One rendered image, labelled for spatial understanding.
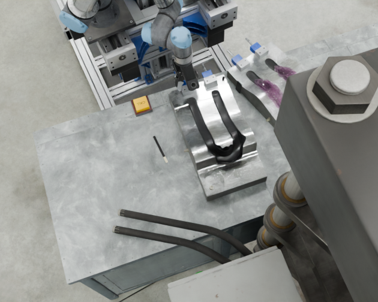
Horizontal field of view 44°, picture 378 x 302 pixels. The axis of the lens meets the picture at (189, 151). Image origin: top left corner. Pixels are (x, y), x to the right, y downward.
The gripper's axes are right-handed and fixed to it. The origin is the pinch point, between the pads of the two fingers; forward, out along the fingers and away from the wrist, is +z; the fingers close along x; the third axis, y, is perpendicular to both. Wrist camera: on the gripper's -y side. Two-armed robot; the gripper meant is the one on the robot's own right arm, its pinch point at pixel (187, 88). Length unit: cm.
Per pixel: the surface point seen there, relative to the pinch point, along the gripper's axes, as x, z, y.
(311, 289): -11, -14, -95
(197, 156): 6.9, -3.1, -33.1
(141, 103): 20.8, 6.6, 3.6
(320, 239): -7, -63, -89
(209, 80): -9.7, -2.0, -0.7
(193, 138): 5.4, -0.2, -23.5
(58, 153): 62, 10, -5
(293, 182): -3, -74, -76
